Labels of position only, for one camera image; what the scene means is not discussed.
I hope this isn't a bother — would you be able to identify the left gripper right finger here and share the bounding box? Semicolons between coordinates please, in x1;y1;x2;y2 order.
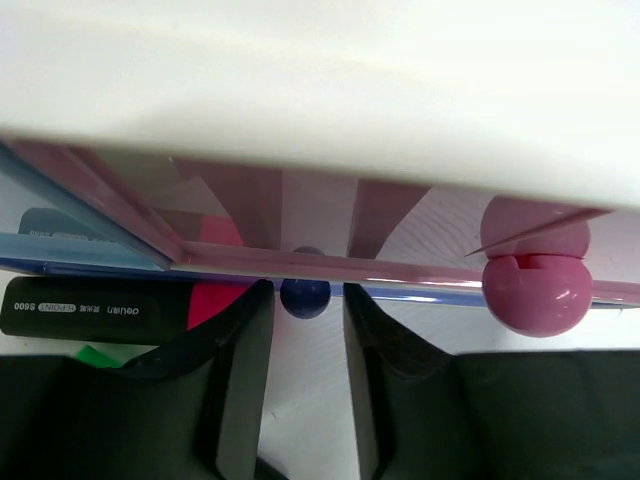
344;284;639;479

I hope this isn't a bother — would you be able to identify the pink cap black marker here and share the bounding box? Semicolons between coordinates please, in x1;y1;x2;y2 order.
1;277;247;345

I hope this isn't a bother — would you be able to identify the light blue drawer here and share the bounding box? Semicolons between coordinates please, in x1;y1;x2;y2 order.
1;145;170;271

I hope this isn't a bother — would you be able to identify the purple blue drawer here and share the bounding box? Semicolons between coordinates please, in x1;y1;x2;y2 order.
0;257;626;321

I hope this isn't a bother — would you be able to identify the white drawer organizer cabinet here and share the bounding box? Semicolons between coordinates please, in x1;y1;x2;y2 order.
1;1;639;209

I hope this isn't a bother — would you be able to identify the pink drawer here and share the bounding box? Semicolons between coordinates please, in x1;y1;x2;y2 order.
1;139;639;336

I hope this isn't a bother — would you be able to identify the green cap black marker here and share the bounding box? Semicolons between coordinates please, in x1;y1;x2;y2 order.
74;345;123;369

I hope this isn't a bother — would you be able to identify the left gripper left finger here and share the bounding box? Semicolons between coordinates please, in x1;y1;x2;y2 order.
1;280;274;479

